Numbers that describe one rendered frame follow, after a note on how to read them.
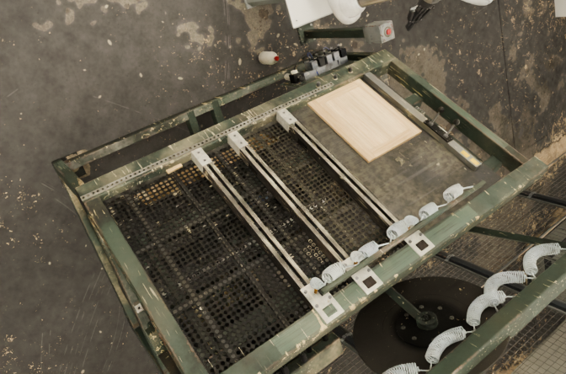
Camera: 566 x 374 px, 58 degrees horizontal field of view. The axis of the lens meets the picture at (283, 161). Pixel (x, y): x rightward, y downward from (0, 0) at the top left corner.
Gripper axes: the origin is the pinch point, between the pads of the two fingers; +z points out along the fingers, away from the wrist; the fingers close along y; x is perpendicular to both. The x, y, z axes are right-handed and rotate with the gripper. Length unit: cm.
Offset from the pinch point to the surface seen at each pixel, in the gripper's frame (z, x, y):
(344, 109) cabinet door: 80, -3, -10
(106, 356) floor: 226, -91, -190
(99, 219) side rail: 64, -37, -162
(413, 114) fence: 71, -20, 27
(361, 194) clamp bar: 52, -63, -33
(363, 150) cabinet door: 68, -35, -15
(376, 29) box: 73, 44, 29
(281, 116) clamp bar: 75, -1, -53
